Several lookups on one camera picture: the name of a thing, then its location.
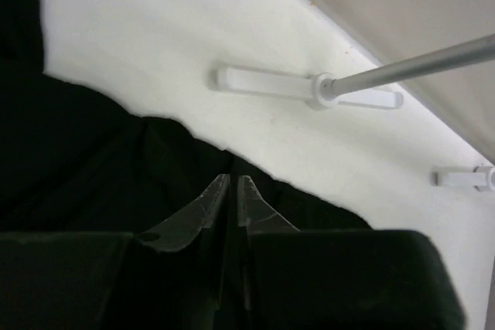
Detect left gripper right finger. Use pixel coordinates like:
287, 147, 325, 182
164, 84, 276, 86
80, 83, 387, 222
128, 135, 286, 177
237, 176, 299, 232

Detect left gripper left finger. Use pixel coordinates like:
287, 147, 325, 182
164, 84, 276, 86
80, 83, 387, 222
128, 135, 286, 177
137, 175, 230, 253

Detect black trousers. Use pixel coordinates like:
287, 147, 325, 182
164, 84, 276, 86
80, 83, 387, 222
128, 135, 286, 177
1, 0, 368, 233

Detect white metal clothes rack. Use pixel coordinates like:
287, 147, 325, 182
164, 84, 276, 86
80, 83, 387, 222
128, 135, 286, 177
208, 32, 495, 194

